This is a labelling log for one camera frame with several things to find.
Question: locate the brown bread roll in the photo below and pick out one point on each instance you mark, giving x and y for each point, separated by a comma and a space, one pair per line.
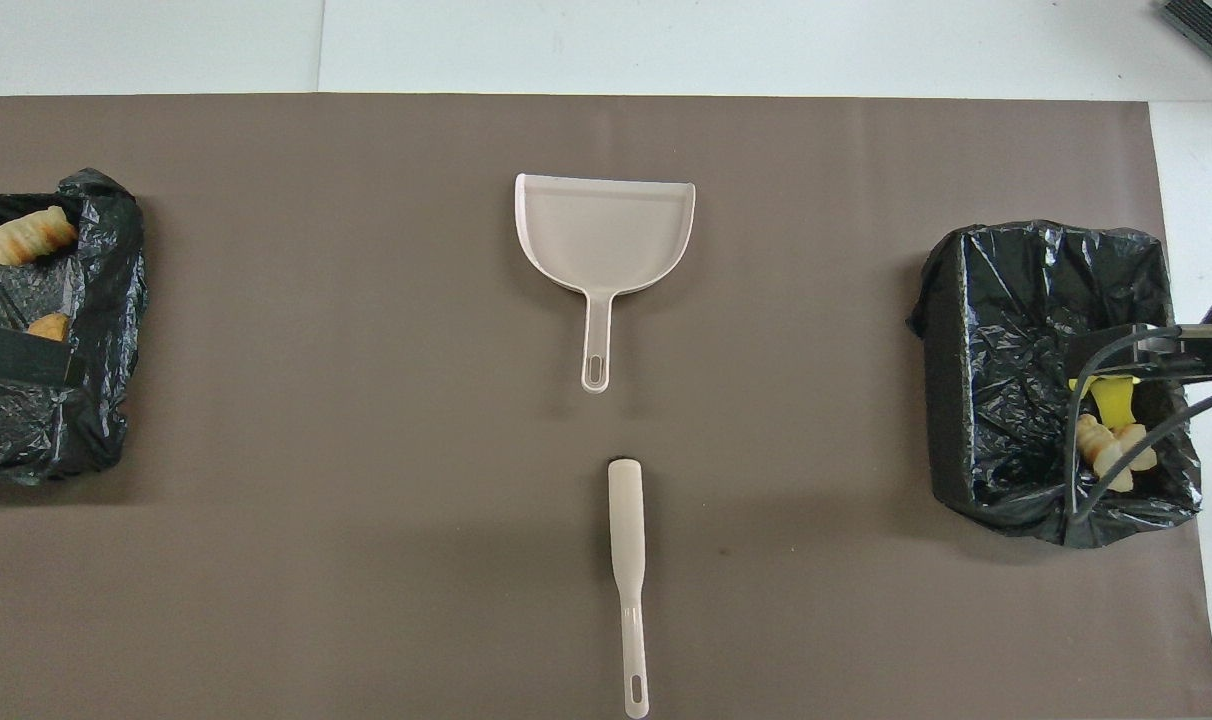
49, 327

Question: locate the notched yellow sponge piece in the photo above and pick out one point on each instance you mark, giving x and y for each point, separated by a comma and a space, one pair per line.
1114, 405

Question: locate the beige hand brush black bristles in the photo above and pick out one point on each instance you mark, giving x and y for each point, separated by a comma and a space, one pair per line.
626, 520

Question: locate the beige plastic dustpan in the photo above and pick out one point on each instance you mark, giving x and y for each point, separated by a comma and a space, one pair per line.
606, 235

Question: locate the bin lined with black bag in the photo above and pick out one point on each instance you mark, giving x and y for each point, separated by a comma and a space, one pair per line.
1006, 350
26, 430

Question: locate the grey ribbed device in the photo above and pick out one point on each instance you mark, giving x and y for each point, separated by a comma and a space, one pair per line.
1211, 30

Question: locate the brown paper table mat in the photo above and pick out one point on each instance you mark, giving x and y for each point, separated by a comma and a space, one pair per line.
566, 130

